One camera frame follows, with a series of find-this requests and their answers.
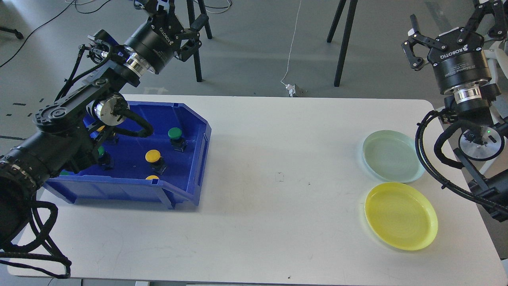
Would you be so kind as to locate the black tripod right legs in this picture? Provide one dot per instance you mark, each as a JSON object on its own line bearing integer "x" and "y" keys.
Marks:
{"x": 346, "y": 35}

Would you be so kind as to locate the pale green plate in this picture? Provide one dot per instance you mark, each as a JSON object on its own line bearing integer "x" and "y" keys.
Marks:
{"x": 391, "y": 157}

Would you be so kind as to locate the yellow plate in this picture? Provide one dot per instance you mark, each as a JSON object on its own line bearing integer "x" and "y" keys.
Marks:
{"x": 401, "y": 216}

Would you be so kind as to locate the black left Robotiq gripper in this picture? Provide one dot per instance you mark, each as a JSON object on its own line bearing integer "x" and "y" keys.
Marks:
{"x": 160, "y": 39}

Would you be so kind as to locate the blue plastic storage bin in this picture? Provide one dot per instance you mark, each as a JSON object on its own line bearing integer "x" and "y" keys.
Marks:
{"x": 182, "y": 179}

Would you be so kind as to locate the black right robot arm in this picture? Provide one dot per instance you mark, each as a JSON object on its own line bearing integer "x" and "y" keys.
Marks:
{"x": 472, "y": 135}

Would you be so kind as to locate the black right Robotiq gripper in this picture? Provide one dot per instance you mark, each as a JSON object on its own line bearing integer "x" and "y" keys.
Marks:
{"x": 460, "y": 63}

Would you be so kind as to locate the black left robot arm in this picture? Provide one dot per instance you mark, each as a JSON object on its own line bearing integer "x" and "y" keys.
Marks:
{"x": 88, "y": 109}

